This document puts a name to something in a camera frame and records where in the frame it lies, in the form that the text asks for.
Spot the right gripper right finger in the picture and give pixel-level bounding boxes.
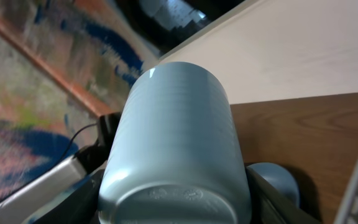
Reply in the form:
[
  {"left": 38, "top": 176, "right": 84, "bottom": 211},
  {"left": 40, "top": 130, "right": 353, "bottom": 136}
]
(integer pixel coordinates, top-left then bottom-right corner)
[{"left": 246, "top": 167, "right": 321, "bottom": 224}]

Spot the light blue cup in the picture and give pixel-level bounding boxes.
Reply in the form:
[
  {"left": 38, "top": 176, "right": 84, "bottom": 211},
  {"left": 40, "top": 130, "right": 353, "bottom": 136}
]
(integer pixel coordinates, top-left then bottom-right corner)
[{"left": 98, "top": 62, "right": 252, "bottom": 223}]

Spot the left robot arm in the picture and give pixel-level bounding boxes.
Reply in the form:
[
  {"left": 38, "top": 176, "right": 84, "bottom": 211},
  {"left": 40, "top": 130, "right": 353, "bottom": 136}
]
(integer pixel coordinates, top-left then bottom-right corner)
[{"left": 0, "top": 112, "right": 121, "bottom": 224}]

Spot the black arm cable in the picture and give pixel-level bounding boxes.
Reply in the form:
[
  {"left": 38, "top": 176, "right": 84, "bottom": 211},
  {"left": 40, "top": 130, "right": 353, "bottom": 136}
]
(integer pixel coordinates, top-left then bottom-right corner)
[{"left": 59, "top": 123, "right": 99, "bottom": 162}]

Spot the pink cup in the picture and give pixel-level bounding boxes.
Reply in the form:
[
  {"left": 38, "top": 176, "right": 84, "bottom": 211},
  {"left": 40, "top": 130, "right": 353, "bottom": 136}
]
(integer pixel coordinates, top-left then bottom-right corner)
[{"left": 247, "top": 162, "right": 300, "bottom": 207}]

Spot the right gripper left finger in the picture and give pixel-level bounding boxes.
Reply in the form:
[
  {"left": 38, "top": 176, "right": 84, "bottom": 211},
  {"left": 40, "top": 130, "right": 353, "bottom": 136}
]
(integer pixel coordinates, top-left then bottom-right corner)
[{"left": 25, "top": 169, "right": 104, "bottom": 224}]

